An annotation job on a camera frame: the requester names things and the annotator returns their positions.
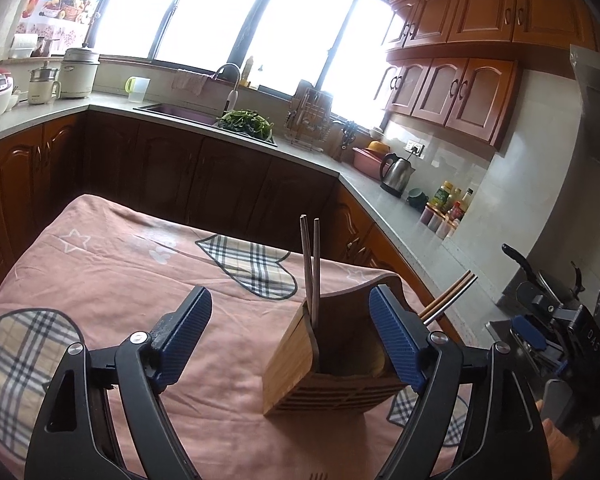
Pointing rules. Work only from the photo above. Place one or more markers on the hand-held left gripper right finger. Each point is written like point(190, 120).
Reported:
point(395, 340)

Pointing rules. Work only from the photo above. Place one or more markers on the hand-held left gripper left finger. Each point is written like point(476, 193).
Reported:
point(185, 340)

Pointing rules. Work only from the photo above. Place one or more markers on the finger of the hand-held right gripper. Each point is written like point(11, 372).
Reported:
point(529, 334)
point(555, 366)

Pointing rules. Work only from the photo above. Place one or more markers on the wooden chopstick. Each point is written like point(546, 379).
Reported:
point(453, 290)
point(449, 286)

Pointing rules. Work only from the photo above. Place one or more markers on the wooden utensil holder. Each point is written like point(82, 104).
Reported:
point(300, 390)

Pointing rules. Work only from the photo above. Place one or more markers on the person's right hand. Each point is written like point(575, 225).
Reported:
point(555, 445)

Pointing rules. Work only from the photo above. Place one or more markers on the pink plaid-heart tablecloth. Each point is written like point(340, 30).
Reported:
point(155, 280)

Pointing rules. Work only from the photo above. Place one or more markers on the black wok with lid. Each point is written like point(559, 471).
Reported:
point(520, 260)

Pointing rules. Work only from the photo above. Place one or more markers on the group of condiment bottles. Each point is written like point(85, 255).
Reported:
point(447, 210)

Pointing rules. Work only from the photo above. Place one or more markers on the dark green mug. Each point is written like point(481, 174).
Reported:
point(417, 199)

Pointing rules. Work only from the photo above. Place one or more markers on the grey kitchen countertop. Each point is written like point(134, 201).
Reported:
point(360, 195)

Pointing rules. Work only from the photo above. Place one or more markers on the stainless electric kettle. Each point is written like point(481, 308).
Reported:
point(399, 175)

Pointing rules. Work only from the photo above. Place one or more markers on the wooden lower cabinets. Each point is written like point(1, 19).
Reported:
point(180, 175)

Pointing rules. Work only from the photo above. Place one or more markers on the wooden cabinets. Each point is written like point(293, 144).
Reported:
point(480, 95)
point(180, 175)

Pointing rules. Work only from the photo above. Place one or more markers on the pink plastic basin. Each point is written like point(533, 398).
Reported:
point(367, 162)

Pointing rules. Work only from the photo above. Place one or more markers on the yellow bowl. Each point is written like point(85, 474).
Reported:
point(378, 146)

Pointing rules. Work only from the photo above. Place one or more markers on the knife block with scissors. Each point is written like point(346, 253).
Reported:
point(346, 140)

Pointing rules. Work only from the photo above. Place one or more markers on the bowl of green vegetables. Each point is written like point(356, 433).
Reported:
point(245, 122)

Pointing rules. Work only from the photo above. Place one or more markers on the kitchen sink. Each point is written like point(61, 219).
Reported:
point(175, 112)

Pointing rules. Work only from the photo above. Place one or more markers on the metal dish rack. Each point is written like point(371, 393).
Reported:
point(307, 117)

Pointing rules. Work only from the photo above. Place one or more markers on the steel range hood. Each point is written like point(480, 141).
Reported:
point(597, 100)

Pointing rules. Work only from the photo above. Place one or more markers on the wooden upper cabinets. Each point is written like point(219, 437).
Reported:
point(480, 95)

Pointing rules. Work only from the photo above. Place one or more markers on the pink dish rag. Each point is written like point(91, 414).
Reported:
point(190, 81)

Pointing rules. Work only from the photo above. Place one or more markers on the chrome kitchen faucet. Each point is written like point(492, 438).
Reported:
point(232, 72)

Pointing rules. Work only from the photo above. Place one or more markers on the large cream cooker pot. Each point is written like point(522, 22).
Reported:
point(79, 75)

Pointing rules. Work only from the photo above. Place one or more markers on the small white electric pot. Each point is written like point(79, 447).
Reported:
point(44, 87)

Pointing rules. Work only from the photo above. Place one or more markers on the large kitchen window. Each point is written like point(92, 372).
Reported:
point(205, 10)

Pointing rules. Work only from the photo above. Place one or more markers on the paper towel roll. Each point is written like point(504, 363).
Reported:
point(24, 46)

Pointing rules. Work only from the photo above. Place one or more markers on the white wall outlet with plug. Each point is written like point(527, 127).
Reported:
point(415, 148)

